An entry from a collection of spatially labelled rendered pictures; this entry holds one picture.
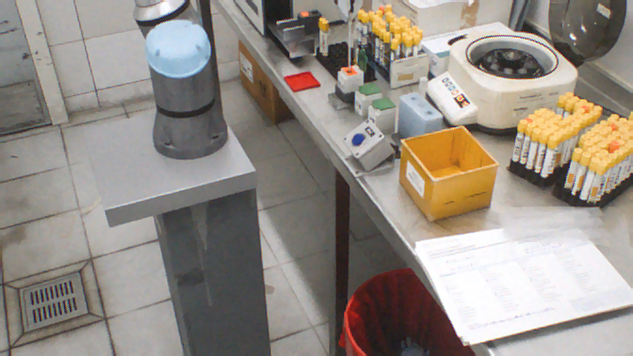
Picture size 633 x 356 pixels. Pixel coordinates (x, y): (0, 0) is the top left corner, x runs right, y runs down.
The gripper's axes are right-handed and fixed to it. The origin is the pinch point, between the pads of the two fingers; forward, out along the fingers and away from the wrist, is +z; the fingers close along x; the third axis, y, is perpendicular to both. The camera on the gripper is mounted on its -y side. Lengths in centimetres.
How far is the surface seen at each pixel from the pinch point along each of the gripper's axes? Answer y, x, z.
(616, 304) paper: -74, -13, 19
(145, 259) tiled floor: 60, 51, 108
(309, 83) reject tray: 10.5, 5.5, 20.4
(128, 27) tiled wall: 169, 31, 71
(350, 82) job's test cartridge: -2.1, 0.5, 14.6
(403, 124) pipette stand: -19.5, -3.7, 16.3
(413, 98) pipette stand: -19.0, -6.0, 10.8
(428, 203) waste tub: -43.1, 3.7, 16.9
